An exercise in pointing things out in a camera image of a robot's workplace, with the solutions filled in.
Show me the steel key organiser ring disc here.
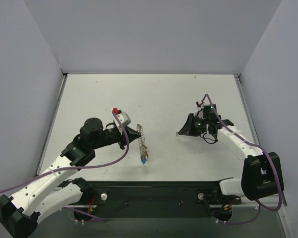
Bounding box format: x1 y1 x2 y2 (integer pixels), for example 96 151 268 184
137 124 149 161

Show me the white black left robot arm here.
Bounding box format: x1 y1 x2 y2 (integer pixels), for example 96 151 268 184
0 112 142 238

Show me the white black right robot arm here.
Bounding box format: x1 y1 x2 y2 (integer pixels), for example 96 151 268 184
177 105 284 200

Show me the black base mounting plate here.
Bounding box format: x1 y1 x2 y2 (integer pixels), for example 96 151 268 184
73 181 241 218

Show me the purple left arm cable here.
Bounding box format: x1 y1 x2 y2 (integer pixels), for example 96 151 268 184
0 110 130 223

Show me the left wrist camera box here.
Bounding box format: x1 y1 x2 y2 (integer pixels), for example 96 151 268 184
112 108 131 134

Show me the aluminium front rail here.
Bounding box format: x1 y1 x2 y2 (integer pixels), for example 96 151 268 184
19 184 288 209

